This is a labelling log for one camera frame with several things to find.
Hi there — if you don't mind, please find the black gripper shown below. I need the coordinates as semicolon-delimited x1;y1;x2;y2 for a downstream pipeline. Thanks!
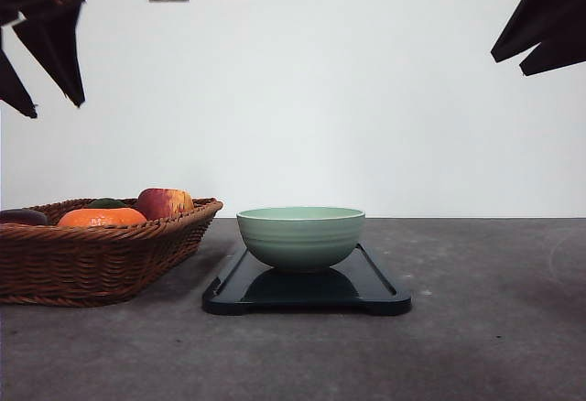
0;0;88;119

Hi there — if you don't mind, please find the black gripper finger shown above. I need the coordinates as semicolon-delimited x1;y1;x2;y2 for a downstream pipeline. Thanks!
490;0;586;63
519;30;586;76

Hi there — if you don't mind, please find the light green ceramic bowl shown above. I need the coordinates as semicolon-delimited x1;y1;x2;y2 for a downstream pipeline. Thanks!
236;206;365;269

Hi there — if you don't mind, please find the brown wicker basket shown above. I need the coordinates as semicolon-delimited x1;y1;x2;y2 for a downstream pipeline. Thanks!
0;198;223;307

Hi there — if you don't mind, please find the dark purple fruit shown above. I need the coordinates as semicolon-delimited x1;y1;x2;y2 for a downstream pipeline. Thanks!
0;209;49;225

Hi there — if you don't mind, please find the green avocado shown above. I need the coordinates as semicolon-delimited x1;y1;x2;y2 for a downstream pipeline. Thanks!
88;198;126;208

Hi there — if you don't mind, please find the orange tangerine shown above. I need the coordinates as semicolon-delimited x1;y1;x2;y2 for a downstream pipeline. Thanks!
58;207;147;227

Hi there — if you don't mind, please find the red yellow apple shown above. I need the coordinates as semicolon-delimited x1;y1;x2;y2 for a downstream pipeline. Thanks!
137;188;193;220

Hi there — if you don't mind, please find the dark teal rectangular tray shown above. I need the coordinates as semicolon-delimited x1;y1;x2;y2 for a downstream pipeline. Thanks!
202;244;412;316

